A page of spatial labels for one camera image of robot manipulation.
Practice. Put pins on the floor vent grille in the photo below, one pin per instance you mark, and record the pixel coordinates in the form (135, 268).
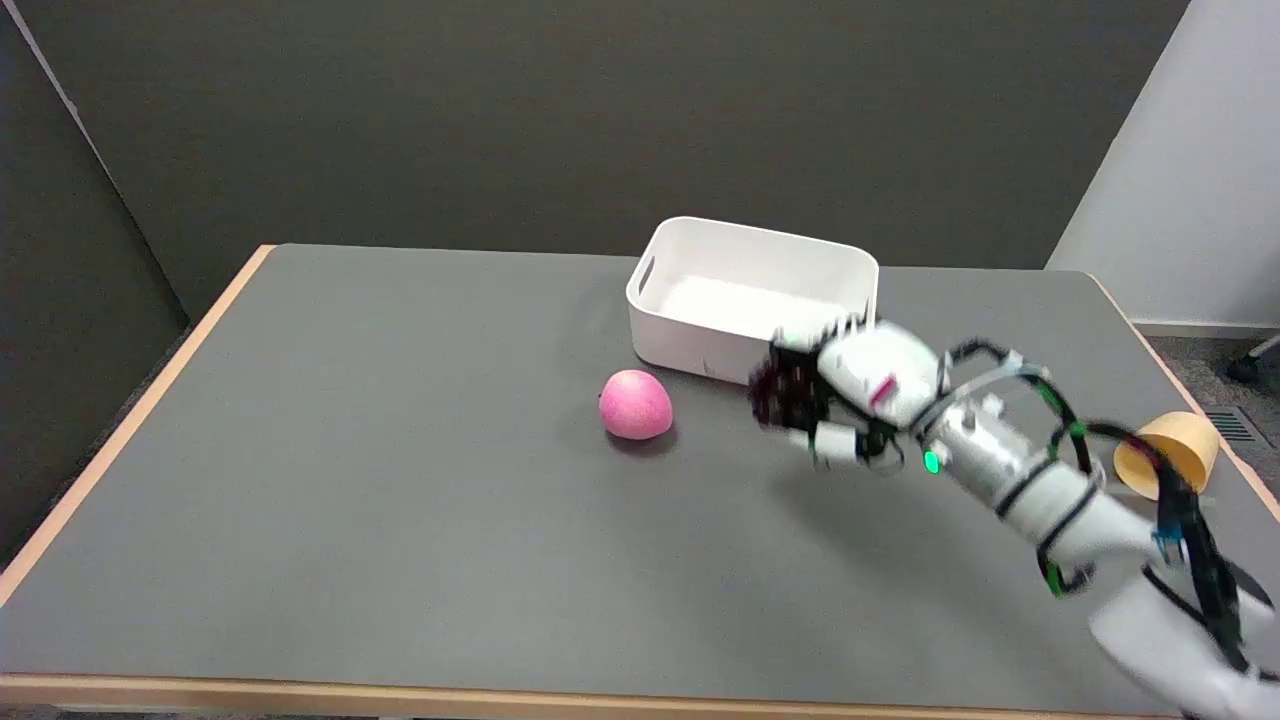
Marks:
(1236, 426)

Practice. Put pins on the dark purple grape bunch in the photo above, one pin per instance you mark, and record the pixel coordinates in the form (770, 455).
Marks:
(786, 390)

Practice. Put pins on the white plastic container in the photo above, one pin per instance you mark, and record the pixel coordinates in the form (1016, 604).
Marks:
(752, 300)

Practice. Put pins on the black chair base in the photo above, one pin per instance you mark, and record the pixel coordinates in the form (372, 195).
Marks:
(1256, 368)

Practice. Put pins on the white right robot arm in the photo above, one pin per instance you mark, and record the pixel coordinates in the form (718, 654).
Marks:
(1080, 520)

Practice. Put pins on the yellow paper cup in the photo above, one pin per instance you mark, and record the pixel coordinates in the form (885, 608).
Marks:
(1178, 450)

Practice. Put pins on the pink apple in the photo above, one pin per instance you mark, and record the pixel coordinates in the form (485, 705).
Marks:
(636, 404)

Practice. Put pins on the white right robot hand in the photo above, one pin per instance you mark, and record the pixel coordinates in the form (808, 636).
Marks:
(880, 380)

